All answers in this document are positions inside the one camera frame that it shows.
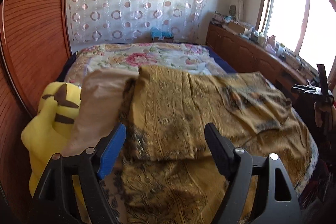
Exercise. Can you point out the cardboard box on sideboard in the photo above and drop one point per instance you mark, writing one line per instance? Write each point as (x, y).
(237, 28)

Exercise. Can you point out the window with wooden frame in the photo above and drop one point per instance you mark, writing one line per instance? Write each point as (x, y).
(301, 33)

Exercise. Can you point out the right hand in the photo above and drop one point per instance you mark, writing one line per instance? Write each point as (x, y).
(325, 116)

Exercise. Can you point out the pink floral bed quilt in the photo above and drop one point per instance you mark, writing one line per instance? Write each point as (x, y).
(189, 57)

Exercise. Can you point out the navy blue blanket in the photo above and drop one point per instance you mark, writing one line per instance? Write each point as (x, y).
(222, 63)

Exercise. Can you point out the brown wooden wardrobe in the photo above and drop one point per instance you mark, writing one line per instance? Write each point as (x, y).
(34, 49)

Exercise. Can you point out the brown wooden sideboard cabinet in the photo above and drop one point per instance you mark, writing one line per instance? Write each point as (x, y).
(245, 56)

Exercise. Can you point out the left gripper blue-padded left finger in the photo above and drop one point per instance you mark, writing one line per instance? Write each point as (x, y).
(54, 199)

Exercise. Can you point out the mustard gold patterned garment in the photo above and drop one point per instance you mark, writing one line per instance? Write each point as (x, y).
(165, 110)

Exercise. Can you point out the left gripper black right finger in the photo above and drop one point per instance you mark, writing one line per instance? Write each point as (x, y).
(275, 198)

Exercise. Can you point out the beige folded garment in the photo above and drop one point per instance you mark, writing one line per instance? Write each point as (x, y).
(101, 99)

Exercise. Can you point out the blue item at bedhead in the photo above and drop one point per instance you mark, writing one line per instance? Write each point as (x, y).
(159, 36)

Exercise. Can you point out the white blue floral sheet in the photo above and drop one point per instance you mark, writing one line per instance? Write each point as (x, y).
(191, 190)

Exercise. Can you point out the pink bottle on sideboard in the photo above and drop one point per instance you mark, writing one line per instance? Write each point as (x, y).
(271, 42)

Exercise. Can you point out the yellow plush toy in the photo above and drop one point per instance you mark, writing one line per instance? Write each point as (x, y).
(50, 130)

